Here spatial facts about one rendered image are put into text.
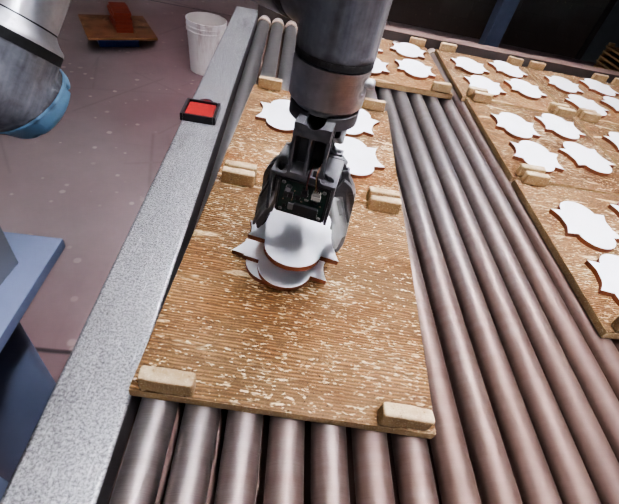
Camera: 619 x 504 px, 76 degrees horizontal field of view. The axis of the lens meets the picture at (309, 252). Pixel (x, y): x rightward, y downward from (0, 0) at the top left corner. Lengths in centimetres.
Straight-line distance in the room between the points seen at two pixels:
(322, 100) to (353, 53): 5
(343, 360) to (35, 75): 54
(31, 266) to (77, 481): 35
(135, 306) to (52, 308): 124
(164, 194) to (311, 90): 42
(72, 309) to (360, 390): 142
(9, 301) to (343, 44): 55
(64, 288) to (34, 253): 112
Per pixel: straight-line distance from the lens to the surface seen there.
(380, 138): 98
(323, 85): 39
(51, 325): 176
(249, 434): 49
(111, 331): 57
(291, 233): 55
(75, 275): 189
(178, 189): 76
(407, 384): 54
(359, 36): 37
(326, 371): 51
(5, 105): 66
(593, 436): 67
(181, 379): 47
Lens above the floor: 138
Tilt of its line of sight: 45 degrees down
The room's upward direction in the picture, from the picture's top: 14 degrees clockwise
